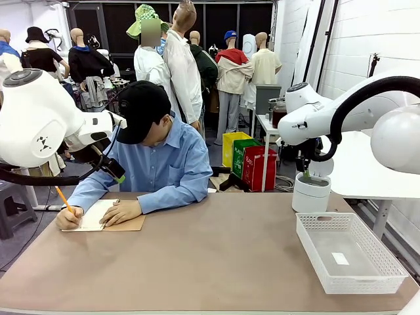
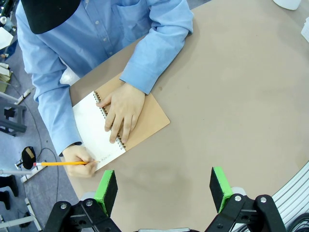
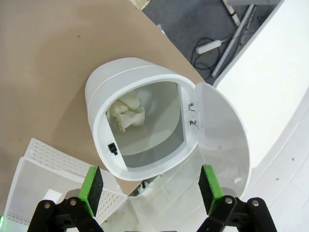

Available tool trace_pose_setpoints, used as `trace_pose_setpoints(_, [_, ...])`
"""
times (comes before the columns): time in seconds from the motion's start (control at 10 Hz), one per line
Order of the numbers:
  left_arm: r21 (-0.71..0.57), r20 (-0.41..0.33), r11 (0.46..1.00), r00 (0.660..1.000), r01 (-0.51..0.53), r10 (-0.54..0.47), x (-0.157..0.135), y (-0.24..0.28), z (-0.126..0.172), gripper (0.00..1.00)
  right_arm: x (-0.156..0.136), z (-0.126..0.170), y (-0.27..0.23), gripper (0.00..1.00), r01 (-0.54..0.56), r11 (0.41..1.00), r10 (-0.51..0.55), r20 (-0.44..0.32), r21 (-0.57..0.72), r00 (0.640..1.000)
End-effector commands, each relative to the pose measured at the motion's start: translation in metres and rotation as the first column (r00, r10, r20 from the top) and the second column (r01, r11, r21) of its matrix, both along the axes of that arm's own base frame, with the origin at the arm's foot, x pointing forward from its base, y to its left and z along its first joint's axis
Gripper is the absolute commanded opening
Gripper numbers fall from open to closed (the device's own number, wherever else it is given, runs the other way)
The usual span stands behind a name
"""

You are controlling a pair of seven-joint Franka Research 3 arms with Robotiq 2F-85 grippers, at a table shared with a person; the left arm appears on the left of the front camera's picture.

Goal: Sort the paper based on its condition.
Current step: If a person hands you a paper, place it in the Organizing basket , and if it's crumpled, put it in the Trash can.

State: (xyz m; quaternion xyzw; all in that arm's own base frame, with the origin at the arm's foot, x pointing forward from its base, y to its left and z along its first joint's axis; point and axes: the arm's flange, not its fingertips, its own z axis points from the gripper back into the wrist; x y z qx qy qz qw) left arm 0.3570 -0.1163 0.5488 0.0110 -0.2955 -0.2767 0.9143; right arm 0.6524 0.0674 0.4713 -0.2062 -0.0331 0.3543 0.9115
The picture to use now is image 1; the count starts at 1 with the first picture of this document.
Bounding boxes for red recycling bag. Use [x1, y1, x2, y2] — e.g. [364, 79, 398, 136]
[241, 146, 277, 193]

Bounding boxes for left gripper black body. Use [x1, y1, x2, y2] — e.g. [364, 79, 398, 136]
[70, 137, 114, 163]

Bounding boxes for arm black cable sleeve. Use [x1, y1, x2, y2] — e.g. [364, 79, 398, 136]
[0, 120, 123, 187]
[310, 75, 420, 162]

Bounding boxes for black baseball cap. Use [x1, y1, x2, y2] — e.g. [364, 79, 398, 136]
[116, 81, 172, 145]

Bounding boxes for mannequin dark green hoodie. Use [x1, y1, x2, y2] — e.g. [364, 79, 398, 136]
[189, 30, 219, 138]

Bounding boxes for person torso blue shirt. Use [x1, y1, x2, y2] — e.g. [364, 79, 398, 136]
[108, 113, 213, 194]

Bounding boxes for gray bin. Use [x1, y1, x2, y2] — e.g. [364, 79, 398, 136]
[255, 84, 282, 116]

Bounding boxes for coiled gray floor cable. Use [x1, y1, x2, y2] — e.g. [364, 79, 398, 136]
[274, 175, 296, 193]

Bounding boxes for person's left forearm blue sleeve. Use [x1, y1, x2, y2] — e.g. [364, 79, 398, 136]
[136, 178, 213, 214]

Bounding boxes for mannequin black sweater blue collar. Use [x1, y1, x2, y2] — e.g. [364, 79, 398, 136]
[68, 28, 116, 112]

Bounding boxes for mannequin blue white top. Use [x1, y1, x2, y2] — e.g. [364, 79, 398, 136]
[0, 28, 24, 83]

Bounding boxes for large white side table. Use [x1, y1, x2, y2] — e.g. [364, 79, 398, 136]
[327, 131, 420, 240]

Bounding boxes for person's left hand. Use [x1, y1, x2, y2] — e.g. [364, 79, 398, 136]
[99, 199, 142, 227]

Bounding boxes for mannequin blue cap red jacket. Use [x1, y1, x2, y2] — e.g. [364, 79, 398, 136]
[215, 30, 255, 146]

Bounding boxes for small white table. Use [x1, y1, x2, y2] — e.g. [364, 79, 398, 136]
[255, 114, 283, 158]

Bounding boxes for white lidded trash can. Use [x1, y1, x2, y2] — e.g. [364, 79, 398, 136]
[291, 157, 335, 213]

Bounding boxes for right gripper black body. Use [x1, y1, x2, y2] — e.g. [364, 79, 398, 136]
[295, 156, 312, 173]

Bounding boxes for black chair base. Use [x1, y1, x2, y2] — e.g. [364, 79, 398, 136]
[208, 165, 251, 194]

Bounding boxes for stacked metal trays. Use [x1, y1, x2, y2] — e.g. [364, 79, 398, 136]
[268, 96, 287, 111]

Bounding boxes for person's right hand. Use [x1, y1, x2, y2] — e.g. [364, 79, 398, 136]
[55, 205, 85, 230]

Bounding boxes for white desk leg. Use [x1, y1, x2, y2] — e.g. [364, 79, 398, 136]
[19, 165, 63, 211]

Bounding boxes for white oval appliance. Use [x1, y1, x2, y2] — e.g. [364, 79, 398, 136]
[242, 33, 259, 62]

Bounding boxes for spiral notebook tan cover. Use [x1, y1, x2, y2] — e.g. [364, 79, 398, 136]
[61, 198, 146, 232]

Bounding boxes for green recycling bag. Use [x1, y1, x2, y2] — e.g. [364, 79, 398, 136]
[232, 138, 263, 180]

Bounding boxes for beige hanging cloth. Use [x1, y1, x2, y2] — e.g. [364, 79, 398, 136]
[39, 151, 67, 178]

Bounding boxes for glass jar dark liquid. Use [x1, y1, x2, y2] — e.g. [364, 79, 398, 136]
[271, 100, 287, 129]

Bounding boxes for yellow pencil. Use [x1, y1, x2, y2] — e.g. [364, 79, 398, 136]
[54, 186, 75, 214]

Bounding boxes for yellow recycling bag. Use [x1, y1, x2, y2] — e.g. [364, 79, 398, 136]
[222, 131, 253, 170]

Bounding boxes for figure green hat white shirt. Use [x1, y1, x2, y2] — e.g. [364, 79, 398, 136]
[126, 3, 172, 83]

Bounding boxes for mannequin cream shirt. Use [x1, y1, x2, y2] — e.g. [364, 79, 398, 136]
[244, 31, 282, 111]

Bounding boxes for gray plastic stool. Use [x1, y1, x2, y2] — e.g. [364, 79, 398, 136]
[0, 180, 39, 240]

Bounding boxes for tall mannequin white shirt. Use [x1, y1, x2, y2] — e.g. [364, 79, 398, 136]
[163, 0, 204, 131]

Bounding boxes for black tripod stand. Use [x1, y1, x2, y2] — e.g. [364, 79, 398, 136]
[367, 54, 381, 78]

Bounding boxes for right arm black cable sleeve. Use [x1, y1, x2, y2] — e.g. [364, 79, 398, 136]
[310, 75, 420, 162]

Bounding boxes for person's right forearm blue sleeve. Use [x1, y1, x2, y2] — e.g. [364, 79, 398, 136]
[67, 178, 114, 214]

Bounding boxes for left arm black cable sleeve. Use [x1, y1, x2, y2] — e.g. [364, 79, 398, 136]
[0, 120, 123, 187]

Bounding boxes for white perforated plastic basket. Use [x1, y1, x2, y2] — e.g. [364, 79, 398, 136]
[295, 211, 410, 295]

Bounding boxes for mannequin black hat black top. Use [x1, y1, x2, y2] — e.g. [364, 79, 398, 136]
[21, 26, 70, 81]

